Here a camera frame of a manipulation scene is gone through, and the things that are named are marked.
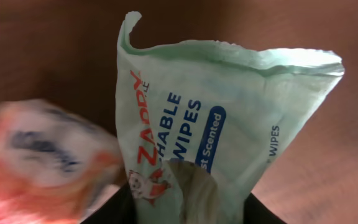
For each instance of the orange tissue pack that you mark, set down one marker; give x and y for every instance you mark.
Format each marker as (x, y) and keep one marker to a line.
(54, 165)

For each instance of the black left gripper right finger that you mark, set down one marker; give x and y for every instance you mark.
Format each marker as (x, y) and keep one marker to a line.
(255, 212)

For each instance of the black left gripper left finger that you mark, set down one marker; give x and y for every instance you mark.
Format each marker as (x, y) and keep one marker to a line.
(114, 206)

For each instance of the green wet wipes pack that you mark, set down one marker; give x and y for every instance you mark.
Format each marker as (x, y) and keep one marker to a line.
(199, 122)

